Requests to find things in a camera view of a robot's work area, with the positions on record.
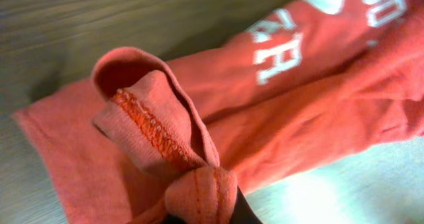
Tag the orange red printed t-shirt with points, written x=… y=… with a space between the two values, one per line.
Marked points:
x=313 y=82

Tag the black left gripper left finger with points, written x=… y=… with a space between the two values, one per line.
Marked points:
x=170 y=219

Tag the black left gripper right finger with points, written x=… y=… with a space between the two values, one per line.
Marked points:
x=242 y=213

